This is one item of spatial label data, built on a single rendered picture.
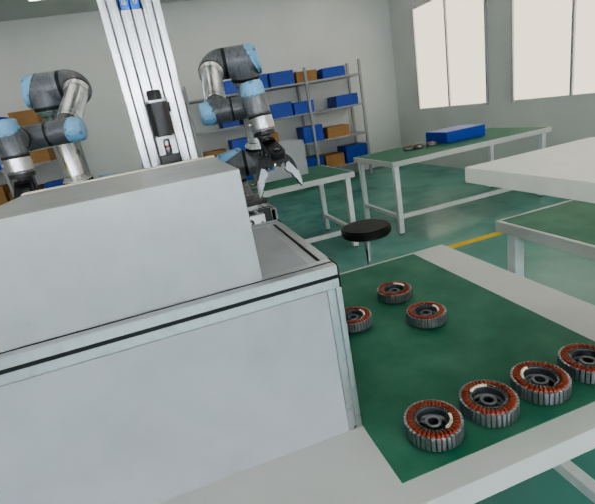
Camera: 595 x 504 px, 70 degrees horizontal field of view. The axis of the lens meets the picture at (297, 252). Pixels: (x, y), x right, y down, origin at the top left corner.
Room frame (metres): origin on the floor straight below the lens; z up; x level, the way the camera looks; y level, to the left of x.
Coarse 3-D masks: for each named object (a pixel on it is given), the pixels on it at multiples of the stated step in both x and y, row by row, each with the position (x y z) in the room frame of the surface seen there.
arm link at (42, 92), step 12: (48, 72) 1.75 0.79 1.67; (24, 84) 1.71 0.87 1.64; (36, 84) 1.71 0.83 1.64; (48, 84) 1.72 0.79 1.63; (24, 96) 1.71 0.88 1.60; (36, 96) 1.71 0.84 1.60; (48, 96) 1.72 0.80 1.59; (60, 96) 1.73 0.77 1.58; (36, 108) 1.72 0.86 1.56; (48, 108) 1.72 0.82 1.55; (48, 120) 1.74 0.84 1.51; (72, 144) 1.77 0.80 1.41; (60, 156) 1.75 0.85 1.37; (72, 156) 1.76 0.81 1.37; (72, 168) 1.76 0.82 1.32; (84, 168) 1.80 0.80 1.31; (72, 180) 1.75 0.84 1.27; (84, 180) 1.77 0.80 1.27
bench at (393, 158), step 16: (496, 128) 5.18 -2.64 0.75; (512, 128) 4.92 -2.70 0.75; (528, 128) 4.68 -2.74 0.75; (544, 128) 4.49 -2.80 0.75; (448, 144) 4.57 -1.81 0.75; (464, 144) 4.36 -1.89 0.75; (480, 144) 4.29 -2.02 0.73; (544, 144) 4.53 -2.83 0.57; (368, 160) 4.54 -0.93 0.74; (384, 160) 4.27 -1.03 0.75; (400, 160) 4.09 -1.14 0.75; (416, 160) 4.11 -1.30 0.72; (400, 192) 4.10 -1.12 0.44; (496, 192) 4.38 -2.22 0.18; (368, 208) 4.86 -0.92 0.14; (400, 208) 4.10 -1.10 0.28; (432, 208) 4.19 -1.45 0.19; (400, 224) 4.09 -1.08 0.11
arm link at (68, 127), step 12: (60, 72) 1.74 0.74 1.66; (72, 72) 1.74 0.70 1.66; (60, 84) 1.72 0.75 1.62; (72, 84) 1.68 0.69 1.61; (84, 84) 1.70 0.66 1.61; (72, 96) 1.59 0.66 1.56; (84, 96) 1.65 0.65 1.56; (60, 108) 1.50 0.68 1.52; (72, 108) 1.51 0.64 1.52; (84, 108) 1.60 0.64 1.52; (60, 120) 1.42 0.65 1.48; (72, 120) 1.42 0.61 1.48; (48, 132) 1.39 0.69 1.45; (60, 132) 1.40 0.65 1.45; (72, 132) 1.40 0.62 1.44; (84, 132) 1.44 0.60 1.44; (60, 144) 1.43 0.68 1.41
